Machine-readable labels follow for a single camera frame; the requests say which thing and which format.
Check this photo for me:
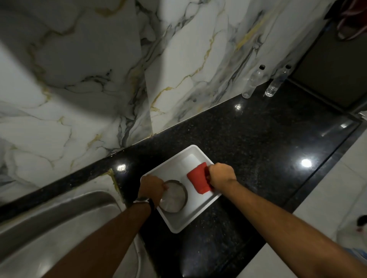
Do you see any person's left hand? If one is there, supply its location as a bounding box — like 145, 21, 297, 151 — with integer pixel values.
138, 175, 169, 204

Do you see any person's right hand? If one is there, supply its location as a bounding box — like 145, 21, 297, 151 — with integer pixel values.
205, 163, 237, 192

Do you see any red plastic mug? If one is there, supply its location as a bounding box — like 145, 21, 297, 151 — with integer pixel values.
187, 162, 215, 195

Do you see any round steel bowl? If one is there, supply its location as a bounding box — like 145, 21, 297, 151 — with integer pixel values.
157, 180, 188, 214

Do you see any person's right forearm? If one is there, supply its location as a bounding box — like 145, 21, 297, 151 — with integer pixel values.
219, 181, 367, 278

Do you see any person's left forearm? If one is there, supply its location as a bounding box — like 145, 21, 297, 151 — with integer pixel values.
42, 199, 152, 278

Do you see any white rectangular tray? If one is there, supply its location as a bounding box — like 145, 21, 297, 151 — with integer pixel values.
140, 145, 222, 234

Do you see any black wristwatch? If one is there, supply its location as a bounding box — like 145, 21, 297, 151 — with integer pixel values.
133, 196, 155, 211

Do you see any clear plastic bottle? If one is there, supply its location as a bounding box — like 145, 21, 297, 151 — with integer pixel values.
264, 64, 292, 97
242, 65, 266, 99

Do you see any stainless steel sink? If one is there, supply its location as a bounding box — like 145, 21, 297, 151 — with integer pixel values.
0, 190, 144, 278

